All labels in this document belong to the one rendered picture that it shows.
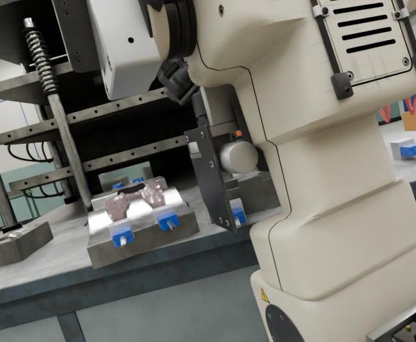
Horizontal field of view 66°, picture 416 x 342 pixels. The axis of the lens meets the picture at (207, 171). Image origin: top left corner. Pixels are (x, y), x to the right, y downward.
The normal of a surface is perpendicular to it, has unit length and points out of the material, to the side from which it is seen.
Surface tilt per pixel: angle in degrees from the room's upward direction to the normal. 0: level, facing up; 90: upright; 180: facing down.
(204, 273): 90
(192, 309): 90
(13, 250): 90
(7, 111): 90
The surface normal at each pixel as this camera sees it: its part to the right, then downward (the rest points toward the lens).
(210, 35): -0.89, 0.29
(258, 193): 0.00, 0.14
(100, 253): 0.28, 0.05
